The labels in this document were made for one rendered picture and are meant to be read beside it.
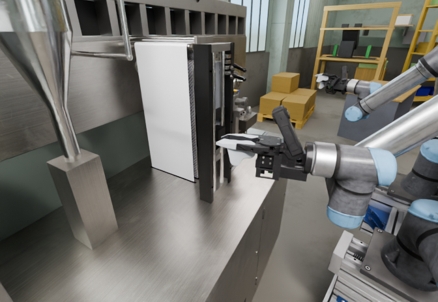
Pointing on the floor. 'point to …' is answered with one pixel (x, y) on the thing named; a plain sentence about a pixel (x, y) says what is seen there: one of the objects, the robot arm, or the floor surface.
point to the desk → (392, 111)
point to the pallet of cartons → (288, 99)
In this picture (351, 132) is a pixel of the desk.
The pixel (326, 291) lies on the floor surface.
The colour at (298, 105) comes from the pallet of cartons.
